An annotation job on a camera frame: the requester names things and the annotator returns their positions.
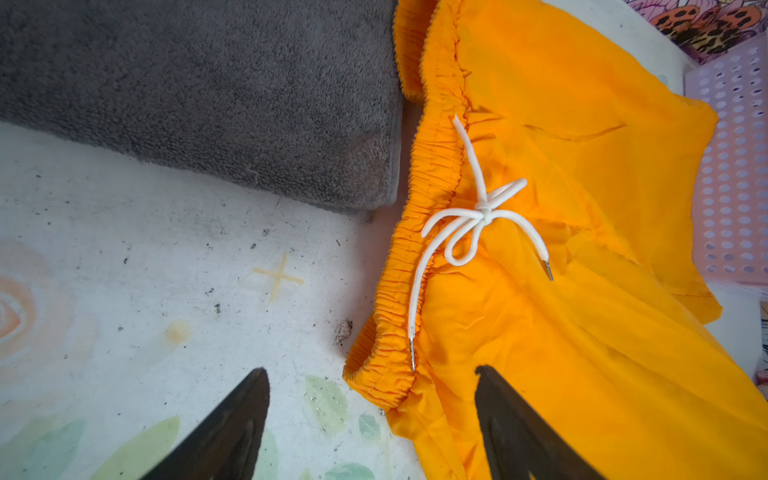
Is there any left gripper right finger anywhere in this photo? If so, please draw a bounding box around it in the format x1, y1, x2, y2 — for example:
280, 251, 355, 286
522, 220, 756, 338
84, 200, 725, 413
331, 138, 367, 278
475, 365, 602, 480

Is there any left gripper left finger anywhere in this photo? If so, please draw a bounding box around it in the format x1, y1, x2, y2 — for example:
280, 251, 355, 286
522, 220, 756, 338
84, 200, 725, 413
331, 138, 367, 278
143, 368, 270, 480

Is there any orange garment with drawstring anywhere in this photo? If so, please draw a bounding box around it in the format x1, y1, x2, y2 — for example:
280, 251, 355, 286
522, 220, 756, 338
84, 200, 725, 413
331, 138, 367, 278
343, 1, 767, 479

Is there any lilac perforated plastic basket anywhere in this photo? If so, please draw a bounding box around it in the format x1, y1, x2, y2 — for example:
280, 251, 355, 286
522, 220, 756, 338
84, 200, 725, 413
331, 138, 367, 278
685, 33, 767, 288

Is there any grey terry towel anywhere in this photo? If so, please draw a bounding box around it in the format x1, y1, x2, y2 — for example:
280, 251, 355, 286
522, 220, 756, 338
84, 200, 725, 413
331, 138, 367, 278
1, 1, 402, 210

